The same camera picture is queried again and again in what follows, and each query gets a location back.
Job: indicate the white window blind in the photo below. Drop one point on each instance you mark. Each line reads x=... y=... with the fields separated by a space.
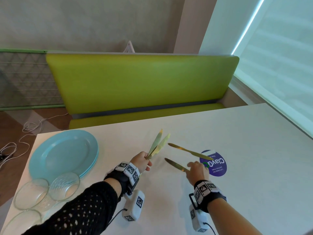
x=281 y=58

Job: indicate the person's right hand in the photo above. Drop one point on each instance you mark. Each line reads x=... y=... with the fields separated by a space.
x=198 y=172

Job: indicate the black wristband with markers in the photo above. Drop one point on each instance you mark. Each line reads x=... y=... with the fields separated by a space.
x=117 y=178
x=212 y=195

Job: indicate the white chair back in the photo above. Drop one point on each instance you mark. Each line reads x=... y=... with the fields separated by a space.
x=128 y=47

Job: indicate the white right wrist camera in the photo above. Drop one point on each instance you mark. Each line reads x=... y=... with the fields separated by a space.
x=198 y=217

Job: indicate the pile of gold cutlery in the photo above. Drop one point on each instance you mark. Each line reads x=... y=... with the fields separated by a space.
x=188 y=150
x=156 y=143

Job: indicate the green framed mesh partition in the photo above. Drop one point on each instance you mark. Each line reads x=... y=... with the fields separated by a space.
x=24 y=78

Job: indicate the round purple sticker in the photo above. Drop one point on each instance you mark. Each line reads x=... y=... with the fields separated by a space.
x=217 y=166

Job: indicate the person's left forearm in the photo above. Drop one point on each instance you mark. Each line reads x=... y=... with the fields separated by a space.
x=80 y=212

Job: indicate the person's left hand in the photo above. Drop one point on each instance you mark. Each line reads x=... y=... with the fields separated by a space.
x=140 y=161

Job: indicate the black right wristband with markers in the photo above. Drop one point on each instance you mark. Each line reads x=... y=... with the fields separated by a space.
x=212 y=195

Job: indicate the green padded bench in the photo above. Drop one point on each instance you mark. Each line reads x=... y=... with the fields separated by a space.
x=134 y=83

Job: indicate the black left wristband with markers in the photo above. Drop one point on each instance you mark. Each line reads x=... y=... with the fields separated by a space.
x=117 y=178

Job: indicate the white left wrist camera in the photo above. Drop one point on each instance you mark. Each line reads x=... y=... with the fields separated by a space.
x=133 y=205

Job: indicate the person's right forearm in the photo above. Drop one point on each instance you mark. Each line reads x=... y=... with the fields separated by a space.
x=227 y=217

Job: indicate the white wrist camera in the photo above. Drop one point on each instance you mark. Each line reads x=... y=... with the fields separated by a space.
x=133 y=205
x=198 y=217

